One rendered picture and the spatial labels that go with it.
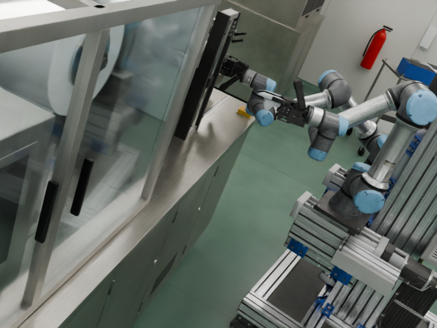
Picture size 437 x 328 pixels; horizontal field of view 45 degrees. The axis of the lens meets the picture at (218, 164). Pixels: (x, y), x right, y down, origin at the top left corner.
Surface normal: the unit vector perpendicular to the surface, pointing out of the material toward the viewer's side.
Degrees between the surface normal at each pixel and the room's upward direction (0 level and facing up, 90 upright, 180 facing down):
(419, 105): 82
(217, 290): 0
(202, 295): 0
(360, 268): 90
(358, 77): 90
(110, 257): 0
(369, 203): 97
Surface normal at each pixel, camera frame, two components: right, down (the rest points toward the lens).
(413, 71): -0.04, 0.46
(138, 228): 0.34, -0.83
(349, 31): -0.32, 0.34
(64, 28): 0.88, 0.44
